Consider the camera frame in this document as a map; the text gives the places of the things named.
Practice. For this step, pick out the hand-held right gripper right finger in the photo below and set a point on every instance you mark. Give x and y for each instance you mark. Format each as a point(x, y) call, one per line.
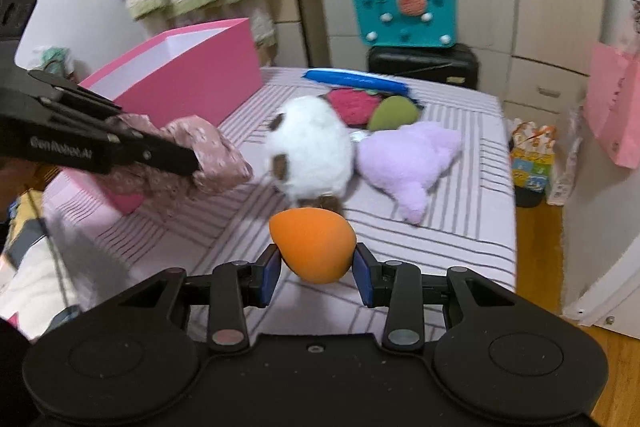
point(363, 279)

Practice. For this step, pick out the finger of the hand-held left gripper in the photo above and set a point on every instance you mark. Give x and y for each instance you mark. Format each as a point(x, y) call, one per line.
point(150, 156)
point(75, 89)

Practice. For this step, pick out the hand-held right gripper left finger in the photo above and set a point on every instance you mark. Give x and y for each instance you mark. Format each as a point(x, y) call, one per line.
point(269, 278)

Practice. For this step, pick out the orange makeup sponge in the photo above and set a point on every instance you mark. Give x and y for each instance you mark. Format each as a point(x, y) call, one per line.
point(312, 242)

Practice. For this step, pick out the pink floral cloth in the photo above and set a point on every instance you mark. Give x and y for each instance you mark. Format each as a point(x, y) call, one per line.
point(220, 157)

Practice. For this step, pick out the pink cardboard box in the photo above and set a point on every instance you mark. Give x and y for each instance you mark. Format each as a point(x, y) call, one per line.
point(200, 77)

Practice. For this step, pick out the purple plush toy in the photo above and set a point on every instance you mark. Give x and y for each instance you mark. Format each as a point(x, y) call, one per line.
point(400, 157)

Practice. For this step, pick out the white brown plush toy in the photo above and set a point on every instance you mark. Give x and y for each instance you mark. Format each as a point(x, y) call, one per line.
point(310, 147)

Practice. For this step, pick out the white teal plastic bag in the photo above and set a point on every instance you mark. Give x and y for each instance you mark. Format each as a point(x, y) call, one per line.
point(55, 59)

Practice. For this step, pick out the striped pink bed sheet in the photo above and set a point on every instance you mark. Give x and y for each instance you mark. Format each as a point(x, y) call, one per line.
point(450, 217)

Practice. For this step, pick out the printed cream quilt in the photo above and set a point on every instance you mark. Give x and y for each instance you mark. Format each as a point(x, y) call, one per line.
point(30, 277)

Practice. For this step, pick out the green makeup sponge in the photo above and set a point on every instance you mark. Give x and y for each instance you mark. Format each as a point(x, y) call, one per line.
point(392, 114)

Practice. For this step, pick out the red knitted strawberry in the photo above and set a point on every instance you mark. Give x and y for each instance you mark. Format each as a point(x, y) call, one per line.
point(352, 104)

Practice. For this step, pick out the colourful cartoon gift bag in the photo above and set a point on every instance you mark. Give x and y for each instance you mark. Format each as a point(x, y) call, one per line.
point(530, 167)

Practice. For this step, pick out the blue plastic packet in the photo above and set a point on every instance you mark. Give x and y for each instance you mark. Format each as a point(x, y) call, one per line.
point(350, 78)

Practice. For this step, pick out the black suitcase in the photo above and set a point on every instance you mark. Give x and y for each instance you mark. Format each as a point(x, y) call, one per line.
point(425, 67)

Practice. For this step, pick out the pink paper bag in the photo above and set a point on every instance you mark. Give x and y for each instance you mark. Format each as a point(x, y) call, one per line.
point(615, 107)

